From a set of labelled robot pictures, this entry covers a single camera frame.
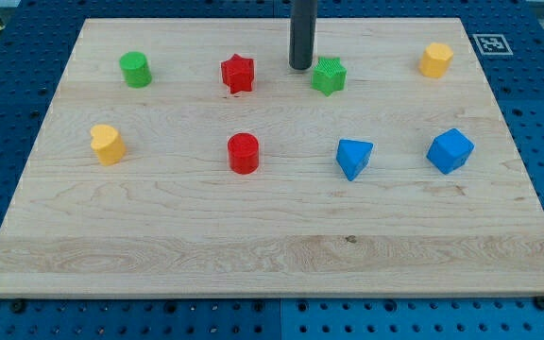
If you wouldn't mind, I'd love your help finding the red cylinder block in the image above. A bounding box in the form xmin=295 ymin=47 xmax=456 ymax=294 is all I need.
xmin=227 ymin=132 xmax=259 ymax=175

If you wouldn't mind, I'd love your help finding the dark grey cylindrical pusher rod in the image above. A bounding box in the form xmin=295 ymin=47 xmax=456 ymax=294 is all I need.
xmin=289 ymin=0 xmax=318 ymax=71

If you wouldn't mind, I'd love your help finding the light wooden board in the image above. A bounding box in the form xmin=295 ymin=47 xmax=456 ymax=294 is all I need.
xmin=0 ymin=18 xmax=544 ymax=299

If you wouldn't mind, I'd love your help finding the yellow hexagon block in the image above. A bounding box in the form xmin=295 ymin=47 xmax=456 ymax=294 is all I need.
xmin=418 ymin=42 xmax=453 ymax=78

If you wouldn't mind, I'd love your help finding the blue cube block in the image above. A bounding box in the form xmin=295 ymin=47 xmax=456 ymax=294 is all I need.
xmin=426 ymin=128 xmax=474 ymax=175

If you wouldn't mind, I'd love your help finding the blue triangle block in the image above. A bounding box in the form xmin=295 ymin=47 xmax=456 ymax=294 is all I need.
xmin=335 ymin=139 xmax=374 ymax=181

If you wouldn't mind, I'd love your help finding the red star block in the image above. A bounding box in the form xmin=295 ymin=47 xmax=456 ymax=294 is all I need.
xmin=220 ymin=54 xmax=255 ymax=94

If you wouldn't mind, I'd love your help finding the green cylinder block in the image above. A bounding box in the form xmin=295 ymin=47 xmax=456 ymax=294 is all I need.
xmin=119 ymin=51 xmax=152 ymax=88

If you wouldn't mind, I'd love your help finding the black bolt front left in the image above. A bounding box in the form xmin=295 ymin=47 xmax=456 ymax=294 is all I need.
xmin=9 ymin=299 xmax=26 ymax=314

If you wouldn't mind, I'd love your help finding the black bolt front right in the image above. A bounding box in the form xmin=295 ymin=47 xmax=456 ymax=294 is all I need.
xmin=533 ymin=296 xmax=544 ymax=311

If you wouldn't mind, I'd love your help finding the white fiducial marker tag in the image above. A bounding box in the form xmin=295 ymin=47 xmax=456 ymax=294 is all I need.
xmin=473 ymin=33 xmax=513 ymax=56

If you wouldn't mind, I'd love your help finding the yellow heart block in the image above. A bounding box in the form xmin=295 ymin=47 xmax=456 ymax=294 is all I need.
xmin=90 ymin=124 xmax=127 ymax=166

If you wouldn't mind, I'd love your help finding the green star block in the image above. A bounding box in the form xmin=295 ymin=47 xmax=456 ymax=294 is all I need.
xmin=311 ymin=57 xmax=347 ymax=96

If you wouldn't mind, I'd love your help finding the black bolt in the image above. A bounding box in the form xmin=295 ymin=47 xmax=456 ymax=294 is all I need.
xmin=533 ymin=296 xmax=544 ymax=311
xmin=9 ymin=299 xmax=26 ymax=314

